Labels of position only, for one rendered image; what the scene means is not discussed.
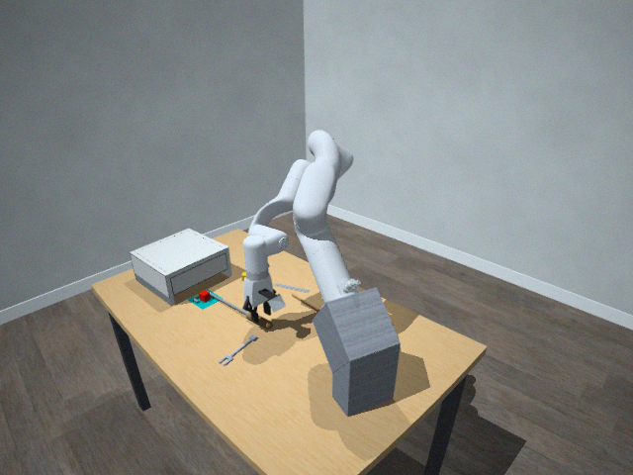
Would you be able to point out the steel rod with brown wooden handle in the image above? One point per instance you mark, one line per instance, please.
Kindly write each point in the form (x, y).
(262, 321)

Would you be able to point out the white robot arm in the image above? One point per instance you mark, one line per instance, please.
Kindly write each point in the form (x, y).
(309, 203)

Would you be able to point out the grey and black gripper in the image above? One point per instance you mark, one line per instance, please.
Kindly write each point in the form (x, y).
(251, 296)

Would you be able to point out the red block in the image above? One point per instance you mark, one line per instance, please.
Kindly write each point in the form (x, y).
(204, 296)

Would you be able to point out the small grey cabinet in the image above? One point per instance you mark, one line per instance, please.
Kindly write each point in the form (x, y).
(174, 264)

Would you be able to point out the teal square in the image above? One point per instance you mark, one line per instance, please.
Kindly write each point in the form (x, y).
(202, 304)

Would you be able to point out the grey wrench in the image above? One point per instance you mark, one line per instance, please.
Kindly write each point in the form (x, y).
(251, 338)

